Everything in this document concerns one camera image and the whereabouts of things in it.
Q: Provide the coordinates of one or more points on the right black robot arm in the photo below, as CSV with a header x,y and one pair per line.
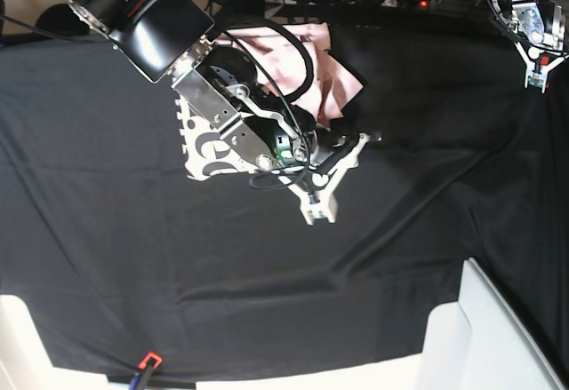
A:
x,y
155,34

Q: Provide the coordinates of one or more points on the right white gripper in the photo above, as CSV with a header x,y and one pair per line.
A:
x,y
334,152

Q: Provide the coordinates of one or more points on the pink T-shirt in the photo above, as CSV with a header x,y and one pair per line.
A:
x,y
252,97

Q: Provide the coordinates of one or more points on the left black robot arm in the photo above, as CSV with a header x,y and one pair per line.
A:
x,y
537,30

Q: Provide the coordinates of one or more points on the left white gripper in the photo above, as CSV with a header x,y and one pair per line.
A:
x,y
540,60

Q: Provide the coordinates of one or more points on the white power strip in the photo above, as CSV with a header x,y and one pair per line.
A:
x,y
407,4

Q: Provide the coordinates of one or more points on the red black clamp bottom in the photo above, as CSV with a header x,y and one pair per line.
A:
x,y
146,370

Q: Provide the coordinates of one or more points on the black table cloth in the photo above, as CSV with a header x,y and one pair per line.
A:
x,y
116,252

